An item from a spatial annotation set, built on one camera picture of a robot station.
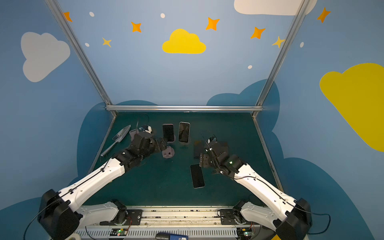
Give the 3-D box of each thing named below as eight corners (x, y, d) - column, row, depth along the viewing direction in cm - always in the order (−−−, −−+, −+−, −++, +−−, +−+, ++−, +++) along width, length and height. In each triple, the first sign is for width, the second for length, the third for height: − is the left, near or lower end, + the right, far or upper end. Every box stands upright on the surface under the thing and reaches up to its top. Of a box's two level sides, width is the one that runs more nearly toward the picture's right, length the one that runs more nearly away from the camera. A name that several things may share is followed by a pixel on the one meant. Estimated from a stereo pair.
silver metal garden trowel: (99, 155, 99) (97, 152, 97) (129, 126, 115) (128, 124, 113) (103, 157, 98) (101, 155, 96) (133, 128, 114) (131, 125, 112)
